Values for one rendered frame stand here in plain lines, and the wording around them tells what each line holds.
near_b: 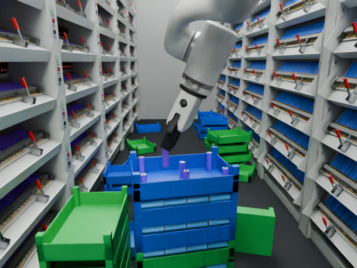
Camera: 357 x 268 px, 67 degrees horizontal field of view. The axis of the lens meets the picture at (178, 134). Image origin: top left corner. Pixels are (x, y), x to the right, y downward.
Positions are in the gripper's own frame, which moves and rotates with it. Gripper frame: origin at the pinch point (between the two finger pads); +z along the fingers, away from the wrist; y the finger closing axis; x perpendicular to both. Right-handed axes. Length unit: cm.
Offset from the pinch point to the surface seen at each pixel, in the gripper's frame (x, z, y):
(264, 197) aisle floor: -51, 47, 102
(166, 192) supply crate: -5.7, 12.2, -3.4
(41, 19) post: 71, -7, 24
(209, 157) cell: -10.7, 6.5, 19.2
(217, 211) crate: -20.7, 13.7, 4.0
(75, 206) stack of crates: 24, 45, 7
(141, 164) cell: 6.8, 15.6, 7.8
